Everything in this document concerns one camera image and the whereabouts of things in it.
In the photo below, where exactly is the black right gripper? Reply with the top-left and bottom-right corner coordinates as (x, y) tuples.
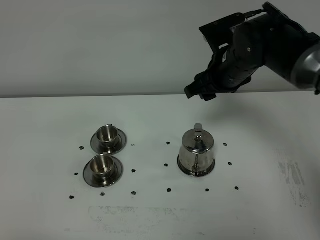
(184, 20), (264, 102)

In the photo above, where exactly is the stainless steel teapot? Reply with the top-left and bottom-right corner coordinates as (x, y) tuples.
(178, 123), (215, 171)

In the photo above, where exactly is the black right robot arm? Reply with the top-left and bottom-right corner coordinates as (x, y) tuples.
(184, 2), (320, 101)

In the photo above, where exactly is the steel teapot saucer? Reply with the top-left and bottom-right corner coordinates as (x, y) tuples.
(177, 156), (216, 178)

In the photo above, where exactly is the far stainless steel teacup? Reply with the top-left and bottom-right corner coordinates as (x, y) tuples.
(96, 124), (120, 148)

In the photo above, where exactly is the stainless steel teacup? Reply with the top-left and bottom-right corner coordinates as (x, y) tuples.
(96, 124), (120, 148)
(89, 154), (115, 178)

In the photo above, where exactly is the near stainless steel teacup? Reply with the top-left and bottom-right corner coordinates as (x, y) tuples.
(89, 154), (115, 178)

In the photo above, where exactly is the far steel saucer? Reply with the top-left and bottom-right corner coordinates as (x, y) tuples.
(90, 129), (128, 155)

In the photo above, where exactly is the near steel saucer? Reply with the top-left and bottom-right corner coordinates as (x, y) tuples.
(82, 154), (124, 188)

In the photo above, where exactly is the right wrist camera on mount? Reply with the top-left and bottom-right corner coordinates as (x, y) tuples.
(199, 13), (246, 54)

